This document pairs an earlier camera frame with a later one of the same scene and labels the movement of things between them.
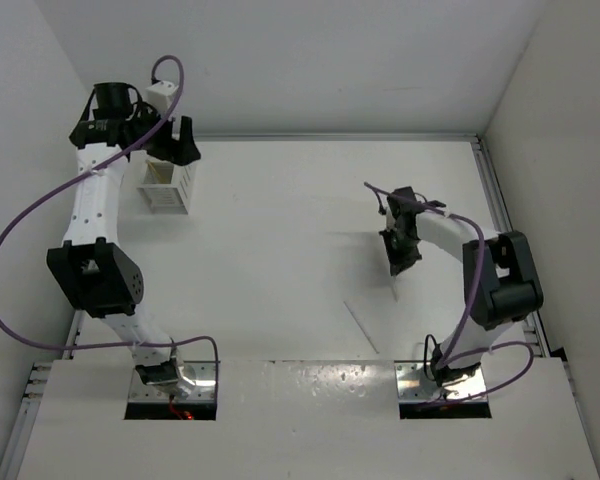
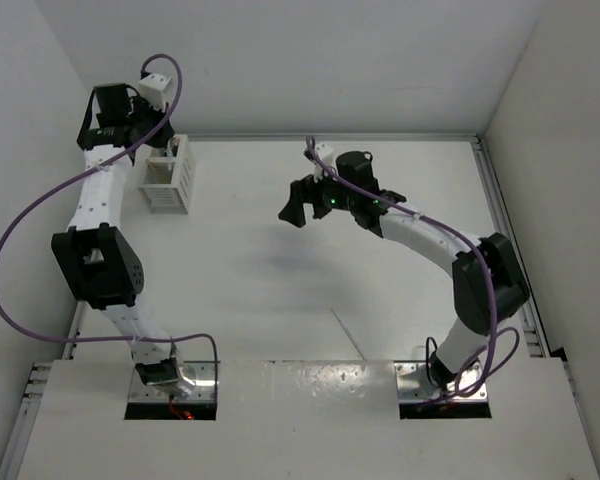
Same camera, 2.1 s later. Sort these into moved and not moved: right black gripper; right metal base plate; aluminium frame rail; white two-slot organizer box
Moved: right black gripper
Not moved: aluminium frame rail; white two-slot organizer box; right metal base plate
